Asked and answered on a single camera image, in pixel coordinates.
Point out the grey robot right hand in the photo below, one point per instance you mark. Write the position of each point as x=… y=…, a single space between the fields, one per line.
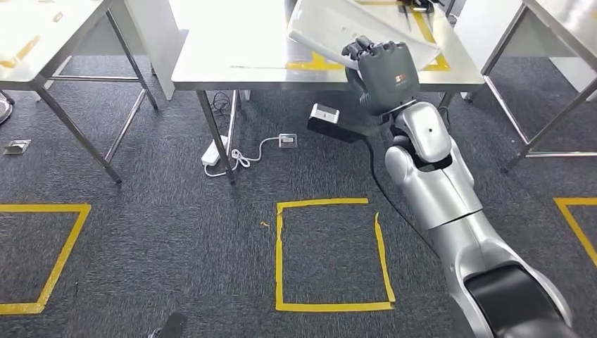
x=387 y=77

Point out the white plastic shell part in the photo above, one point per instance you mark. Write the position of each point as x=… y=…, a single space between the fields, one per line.
x=336 y=23

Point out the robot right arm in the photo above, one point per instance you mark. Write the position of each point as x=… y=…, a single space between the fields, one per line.
x=438 y=196

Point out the steel workbench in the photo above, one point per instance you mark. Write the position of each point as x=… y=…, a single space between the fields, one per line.
x=573 y=28
x=233 y=46
x=46 y=42

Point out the large yellow table tape square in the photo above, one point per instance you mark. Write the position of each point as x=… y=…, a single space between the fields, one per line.
x=440 y=66

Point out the white panel desk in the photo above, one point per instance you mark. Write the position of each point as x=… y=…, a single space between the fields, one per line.
x=489 y=23
x=154 y=46

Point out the silver floor socket box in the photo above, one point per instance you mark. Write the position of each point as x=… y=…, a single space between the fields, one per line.
x=288 y=141
x=17 y=147

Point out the yellow floor tape square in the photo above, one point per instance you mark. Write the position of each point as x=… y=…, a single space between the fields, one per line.
x=578 y=201
x=326 y=306
x=46 y=208

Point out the yellow tape marking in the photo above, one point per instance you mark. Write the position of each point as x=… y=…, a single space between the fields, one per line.
x=21 y=53

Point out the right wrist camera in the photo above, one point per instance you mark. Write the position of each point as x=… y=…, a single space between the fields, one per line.
x=336 y=130

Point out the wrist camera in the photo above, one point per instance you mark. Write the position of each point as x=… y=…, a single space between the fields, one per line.
x=172 y=324
x=336 y=130

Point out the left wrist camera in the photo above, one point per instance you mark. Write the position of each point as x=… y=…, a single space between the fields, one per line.
x=172 y=324

